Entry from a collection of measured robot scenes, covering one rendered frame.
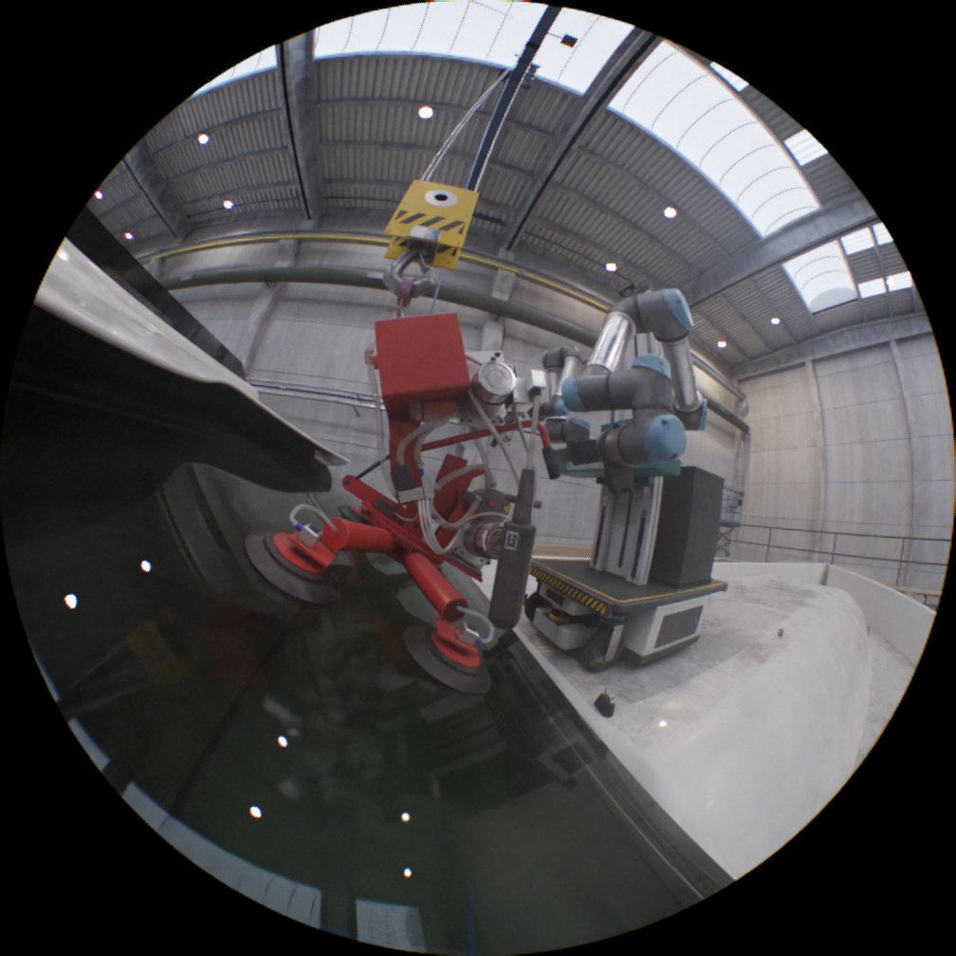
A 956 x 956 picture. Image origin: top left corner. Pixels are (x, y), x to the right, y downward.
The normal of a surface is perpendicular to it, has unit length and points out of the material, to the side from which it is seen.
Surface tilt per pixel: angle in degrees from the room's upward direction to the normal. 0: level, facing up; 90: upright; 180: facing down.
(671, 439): 90
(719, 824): 27
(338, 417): 90
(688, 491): 90
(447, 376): 90
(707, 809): 23
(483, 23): 178
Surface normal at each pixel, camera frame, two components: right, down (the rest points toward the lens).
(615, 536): -0.94, -0.16
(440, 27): -0.10, 0.96
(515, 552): -0.37, -0.11
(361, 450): 0.25, -0.02
